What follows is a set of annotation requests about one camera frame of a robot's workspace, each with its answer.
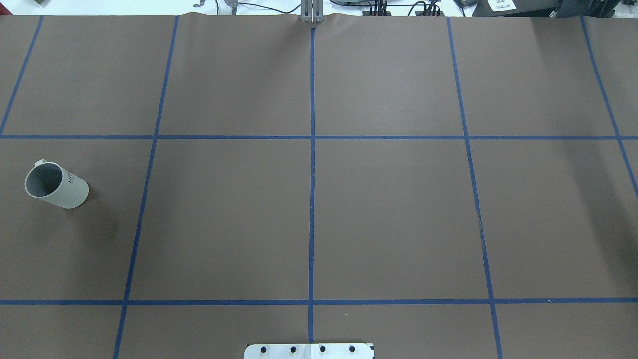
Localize aluminium frame post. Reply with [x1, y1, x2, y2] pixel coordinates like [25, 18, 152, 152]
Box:
[299, 0, 325, 23]

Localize brown paper table cover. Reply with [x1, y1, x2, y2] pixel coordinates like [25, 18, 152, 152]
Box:
[1, 13, 637, 359]

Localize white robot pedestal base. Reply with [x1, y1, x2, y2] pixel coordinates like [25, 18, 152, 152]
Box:
[243, 343, 375, 359]

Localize white mug with handle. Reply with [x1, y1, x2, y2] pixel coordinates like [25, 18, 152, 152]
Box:
[23, 159, 90, 209]

